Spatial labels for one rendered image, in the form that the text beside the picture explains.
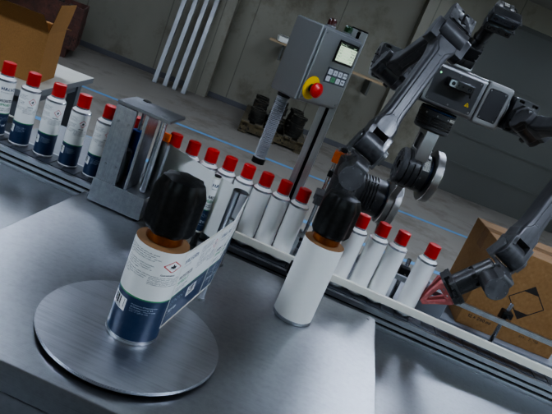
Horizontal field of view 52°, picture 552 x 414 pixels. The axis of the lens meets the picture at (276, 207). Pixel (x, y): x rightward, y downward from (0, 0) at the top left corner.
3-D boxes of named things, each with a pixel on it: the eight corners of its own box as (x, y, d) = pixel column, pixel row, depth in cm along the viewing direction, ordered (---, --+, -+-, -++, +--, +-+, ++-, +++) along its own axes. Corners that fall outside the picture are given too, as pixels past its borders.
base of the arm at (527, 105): (522, 137, 201) (539, 106, 198) (531, 142, 194) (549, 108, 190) (500, 128, 201) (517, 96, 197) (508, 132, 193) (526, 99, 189)
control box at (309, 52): (269, 86, 147) (297, 13, 141) (310, 98, 159) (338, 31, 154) (296, 100, 141) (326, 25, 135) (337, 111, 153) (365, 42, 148)
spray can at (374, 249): (344, 291, 149) (376, 222, 143) (345, 283, 154) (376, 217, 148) (362, 299, 149) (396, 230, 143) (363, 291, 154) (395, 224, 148)
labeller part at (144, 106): (117, 102, 134) (118, 98, 133) (135, 98, 144) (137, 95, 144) (169, 125, 133) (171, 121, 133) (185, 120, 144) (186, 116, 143)
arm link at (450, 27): (490, 17, 148) (463, -11, 146) (466, 52, 143) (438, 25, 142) (400, 77, 190) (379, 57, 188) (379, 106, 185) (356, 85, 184)
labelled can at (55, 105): (28, 152, 155) (47, 80, 149) (39, 149, 160) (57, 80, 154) (45, 159, 154) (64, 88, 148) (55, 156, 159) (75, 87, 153)
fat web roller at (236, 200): (202, 261, 134) (229, 189, 128) (207, 255, 138) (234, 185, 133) (220, 269, 133) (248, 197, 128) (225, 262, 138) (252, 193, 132)
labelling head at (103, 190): (86, 198, 141) (116, 100, 133) (110, 187, 153) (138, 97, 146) (137, 221, 140) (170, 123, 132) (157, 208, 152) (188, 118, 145)
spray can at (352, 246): (324, 282, 150) (356, 213, 144) (325, 275, 155) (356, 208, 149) (342, 290, 149) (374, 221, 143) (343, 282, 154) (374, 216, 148)
